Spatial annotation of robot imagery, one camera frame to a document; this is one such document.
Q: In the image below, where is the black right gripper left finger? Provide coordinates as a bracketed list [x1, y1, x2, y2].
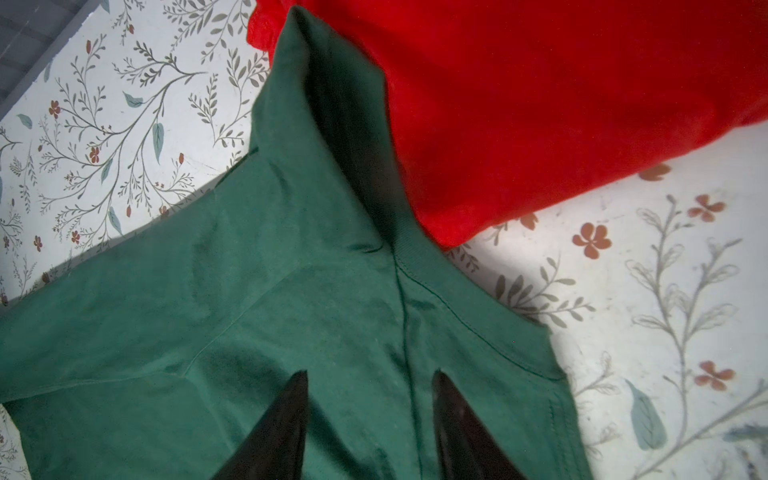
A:
[213, 371, 309, 480]

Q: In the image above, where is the green t-shirt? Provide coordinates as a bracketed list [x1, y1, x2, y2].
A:
[1, 9, 591, 479]

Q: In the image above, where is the folded red t-shirt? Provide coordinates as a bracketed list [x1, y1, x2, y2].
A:
[247, 1, 767, 249]

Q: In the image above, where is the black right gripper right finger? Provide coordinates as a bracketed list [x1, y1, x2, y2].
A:
[432, 370, 526, 480]

